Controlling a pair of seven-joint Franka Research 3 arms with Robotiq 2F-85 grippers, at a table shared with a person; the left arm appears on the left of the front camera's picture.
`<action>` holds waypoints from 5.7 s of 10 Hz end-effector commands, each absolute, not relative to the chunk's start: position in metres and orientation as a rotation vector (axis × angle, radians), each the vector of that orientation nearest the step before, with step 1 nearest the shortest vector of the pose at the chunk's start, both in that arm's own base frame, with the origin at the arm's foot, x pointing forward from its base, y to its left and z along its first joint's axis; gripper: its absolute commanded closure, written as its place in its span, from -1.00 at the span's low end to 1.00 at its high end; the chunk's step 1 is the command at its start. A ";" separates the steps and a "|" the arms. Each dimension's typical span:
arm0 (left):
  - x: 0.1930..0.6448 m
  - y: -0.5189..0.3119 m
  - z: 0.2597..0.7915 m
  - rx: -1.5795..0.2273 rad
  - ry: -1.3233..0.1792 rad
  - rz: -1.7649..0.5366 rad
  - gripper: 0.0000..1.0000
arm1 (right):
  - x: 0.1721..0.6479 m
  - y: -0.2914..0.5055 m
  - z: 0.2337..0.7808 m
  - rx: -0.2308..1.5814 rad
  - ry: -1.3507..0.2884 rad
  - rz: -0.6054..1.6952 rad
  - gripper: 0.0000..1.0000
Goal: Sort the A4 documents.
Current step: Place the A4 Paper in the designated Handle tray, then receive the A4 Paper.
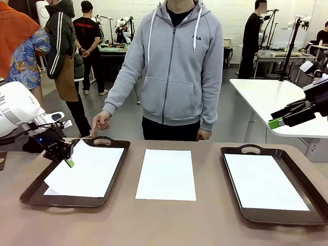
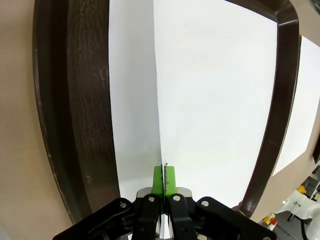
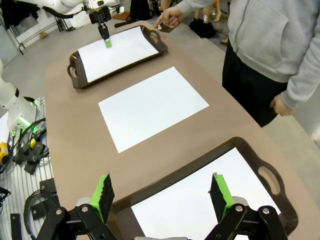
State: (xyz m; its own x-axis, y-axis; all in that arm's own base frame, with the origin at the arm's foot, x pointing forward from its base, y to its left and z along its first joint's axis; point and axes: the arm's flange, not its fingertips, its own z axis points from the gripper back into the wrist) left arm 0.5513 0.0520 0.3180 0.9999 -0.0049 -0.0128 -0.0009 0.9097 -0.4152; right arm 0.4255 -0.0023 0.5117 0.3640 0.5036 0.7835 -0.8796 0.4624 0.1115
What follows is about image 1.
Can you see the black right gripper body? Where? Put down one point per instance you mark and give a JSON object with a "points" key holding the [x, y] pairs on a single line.
{"points": [[319, 101]]}

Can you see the right gripper finger with green tip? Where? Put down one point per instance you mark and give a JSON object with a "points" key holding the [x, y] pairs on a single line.
{"points": [[292, 109], [292, 120]]}

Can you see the left gripper finger with green tip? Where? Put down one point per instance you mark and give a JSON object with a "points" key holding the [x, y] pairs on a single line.
{"points": [[52, 157], [69, 161]]}

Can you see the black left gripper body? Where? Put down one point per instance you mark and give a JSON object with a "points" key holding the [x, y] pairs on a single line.
{"points": [[51, 141]]}

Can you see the person's right forearm grey sleeve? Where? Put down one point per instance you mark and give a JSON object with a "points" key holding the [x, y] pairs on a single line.
{"points": [[120, 94]]}

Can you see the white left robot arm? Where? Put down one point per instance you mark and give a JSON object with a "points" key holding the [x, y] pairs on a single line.
{"points": [[18, 107]]}

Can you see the person's left forearm grey sleeve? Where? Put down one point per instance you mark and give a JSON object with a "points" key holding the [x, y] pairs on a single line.
{"points": [[211, 102]]}

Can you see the person's right hand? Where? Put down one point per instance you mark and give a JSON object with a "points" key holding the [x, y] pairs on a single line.
{"points": [[102, 120]]}

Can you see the person's left hand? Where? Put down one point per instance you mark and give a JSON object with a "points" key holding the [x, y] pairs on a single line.
{"points": [[204, 134]]}

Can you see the black bag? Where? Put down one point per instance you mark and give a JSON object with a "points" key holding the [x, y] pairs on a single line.
{"points": [[32, 148]]}

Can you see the white rounded table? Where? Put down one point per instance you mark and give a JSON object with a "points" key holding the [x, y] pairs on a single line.
{"points": [[256, 94]]}

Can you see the brown plastic serving tray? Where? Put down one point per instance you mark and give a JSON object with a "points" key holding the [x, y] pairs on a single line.
{"points": [[64, 202], [269, 217]]}

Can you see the brown wooden object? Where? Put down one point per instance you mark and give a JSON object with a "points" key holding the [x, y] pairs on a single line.
{"points": [[3, 161]]}

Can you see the grey workbench table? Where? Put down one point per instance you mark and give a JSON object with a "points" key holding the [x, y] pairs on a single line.
{"points": [[282, 57]]}

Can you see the black tripod pole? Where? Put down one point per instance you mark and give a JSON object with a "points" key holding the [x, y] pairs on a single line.
{"points": [[290, 51]]}

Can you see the seated person in black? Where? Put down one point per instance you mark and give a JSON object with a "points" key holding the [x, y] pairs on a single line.
{"points": [[323, 36]]}

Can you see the standing person in black clothes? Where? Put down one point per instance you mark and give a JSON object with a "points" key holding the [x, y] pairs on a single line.
{"points": [[249, 43]]}

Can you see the black backpack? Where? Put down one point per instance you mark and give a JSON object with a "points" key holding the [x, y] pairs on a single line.
{"points": [[227, 57]]}

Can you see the person in dark striped jacket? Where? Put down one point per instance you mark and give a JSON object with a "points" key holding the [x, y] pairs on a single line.
{"points": [[61, 46]]}

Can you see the black trousers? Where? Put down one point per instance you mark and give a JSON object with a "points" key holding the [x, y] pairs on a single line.
{"points": [[174, 130]]}

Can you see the person in black printed t-shirt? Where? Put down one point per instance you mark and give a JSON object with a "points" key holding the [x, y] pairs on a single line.
{"points": [[87, 36]]}

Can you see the orange cloth garment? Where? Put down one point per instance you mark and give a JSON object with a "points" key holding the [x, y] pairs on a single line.
{"points": [[15, 28]]}

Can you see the grey zip hoodie torso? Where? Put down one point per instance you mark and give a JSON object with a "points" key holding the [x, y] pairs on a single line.
{"points": [[174, 71]]}

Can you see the white rounded plastic shell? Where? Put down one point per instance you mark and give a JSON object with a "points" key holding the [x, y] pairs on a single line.
{"points": [[42, 12]]}

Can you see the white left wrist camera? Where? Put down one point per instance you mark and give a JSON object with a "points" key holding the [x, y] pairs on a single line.
{"points": [[57, 116]]}

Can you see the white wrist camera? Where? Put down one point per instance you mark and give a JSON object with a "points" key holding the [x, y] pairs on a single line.
{"points": [[57, 116], [307, 67]]}

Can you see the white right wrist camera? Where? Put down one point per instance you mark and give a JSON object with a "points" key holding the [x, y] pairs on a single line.
{"points": [[307, 67]]}

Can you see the beige box frame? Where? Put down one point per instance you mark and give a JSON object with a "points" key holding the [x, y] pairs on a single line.
{"points": [[228, 43]]}

